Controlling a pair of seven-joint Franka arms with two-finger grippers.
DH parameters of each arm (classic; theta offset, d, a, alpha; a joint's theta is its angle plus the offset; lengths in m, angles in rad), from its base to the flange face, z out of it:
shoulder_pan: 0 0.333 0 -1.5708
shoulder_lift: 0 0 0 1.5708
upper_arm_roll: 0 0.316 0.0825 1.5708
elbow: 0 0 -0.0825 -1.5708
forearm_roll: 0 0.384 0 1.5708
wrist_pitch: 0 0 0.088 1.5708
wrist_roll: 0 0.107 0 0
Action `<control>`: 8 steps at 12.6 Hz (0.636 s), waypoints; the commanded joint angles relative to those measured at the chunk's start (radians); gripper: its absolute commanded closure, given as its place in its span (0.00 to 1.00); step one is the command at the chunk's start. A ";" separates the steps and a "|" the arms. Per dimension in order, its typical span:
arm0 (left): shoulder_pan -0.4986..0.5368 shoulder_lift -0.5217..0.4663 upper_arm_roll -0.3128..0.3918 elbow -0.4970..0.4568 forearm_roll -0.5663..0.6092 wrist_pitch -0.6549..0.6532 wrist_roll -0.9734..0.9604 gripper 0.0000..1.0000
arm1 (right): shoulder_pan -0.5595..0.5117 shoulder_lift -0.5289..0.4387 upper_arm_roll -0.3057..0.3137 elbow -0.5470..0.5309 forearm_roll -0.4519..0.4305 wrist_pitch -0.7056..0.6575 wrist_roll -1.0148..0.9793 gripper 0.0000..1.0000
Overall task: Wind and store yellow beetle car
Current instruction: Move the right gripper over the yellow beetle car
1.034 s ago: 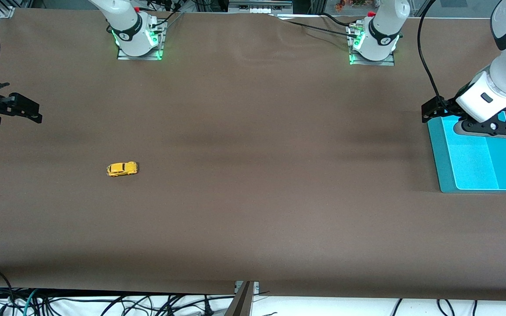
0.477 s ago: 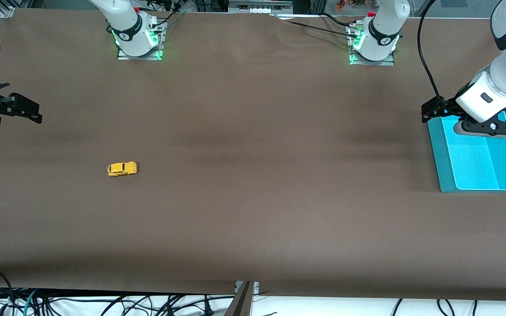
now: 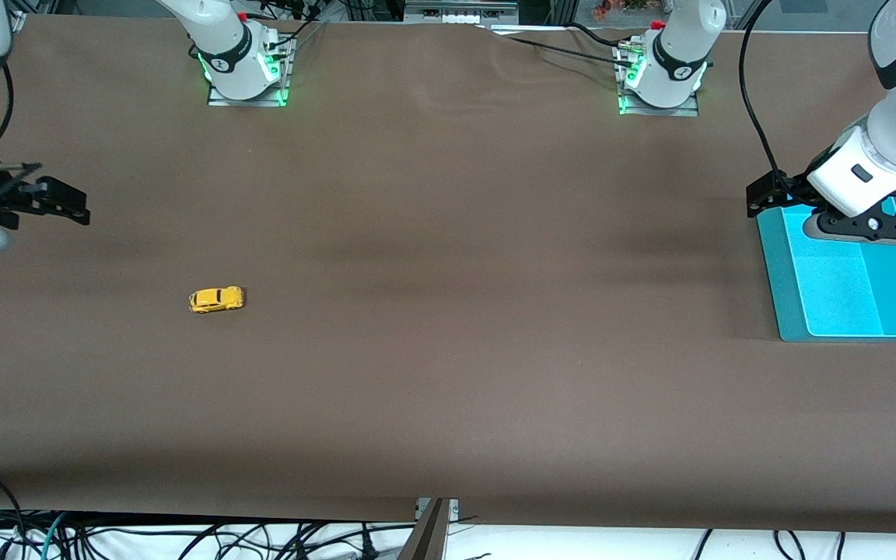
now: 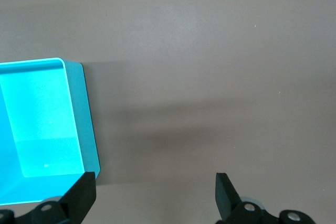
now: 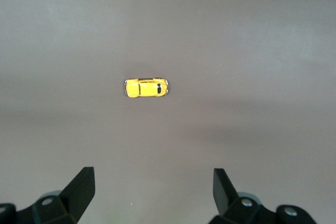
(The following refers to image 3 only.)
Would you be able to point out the yellow beetle toy car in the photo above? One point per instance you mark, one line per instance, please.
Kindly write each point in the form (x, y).
(216, 299)

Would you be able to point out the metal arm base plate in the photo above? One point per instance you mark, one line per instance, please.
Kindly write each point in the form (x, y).
(681, 111)
(222, 101)

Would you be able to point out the aluminium frame post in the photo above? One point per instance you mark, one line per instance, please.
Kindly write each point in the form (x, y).
(565, 9)

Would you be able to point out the orange decorative items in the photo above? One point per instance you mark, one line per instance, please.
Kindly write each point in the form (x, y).
(603, 9)

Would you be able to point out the silver table bracket plate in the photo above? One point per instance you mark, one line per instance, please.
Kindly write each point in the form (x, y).
(454, 509)

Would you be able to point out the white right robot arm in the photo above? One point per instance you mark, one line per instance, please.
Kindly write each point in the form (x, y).
(222, 47)

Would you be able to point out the dark table support bar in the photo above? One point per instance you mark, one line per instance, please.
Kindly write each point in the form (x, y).
(428, 537)

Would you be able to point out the silver table corner bracket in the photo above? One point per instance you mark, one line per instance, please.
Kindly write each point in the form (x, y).
(18, 21)

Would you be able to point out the turquoise plastic bin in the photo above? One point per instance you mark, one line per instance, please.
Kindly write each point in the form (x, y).
(845, 295)

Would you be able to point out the grey equipment box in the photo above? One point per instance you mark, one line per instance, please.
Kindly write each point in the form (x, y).
(495, 9)

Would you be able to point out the white connector strip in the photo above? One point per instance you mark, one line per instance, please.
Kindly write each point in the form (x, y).
(463, 19)

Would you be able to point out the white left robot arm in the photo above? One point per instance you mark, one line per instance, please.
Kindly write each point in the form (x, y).
(677, 54)

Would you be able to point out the brown table cover sheet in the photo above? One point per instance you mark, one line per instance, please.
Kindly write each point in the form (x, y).
(448, 350)

